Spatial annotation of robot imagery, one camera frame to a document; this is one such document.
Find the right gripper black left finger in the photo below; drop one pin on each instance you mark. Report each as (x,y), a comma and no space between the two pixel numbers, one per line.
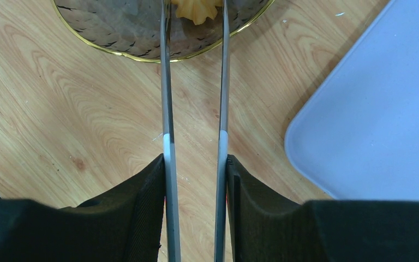
(121,224)

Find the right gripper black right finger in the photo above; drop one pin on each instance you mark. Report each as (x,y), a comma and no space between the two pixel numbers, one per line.
(266,226)

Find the metal serving tongs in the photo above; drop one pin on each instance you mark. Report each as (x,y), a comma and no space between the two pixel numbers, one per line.
(171,200)

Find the three-tier glass cake stand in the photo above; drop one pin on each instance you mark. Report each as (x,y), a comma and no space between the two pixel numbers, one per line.
(131,29)

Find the small orange shell cookie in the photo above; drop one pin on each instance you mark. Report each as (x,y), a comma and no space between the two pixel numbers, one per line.
(197,10)

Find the lavender dessert tray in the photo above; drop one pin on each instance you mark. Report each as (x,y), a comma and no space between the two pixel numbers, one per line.
(357,137)

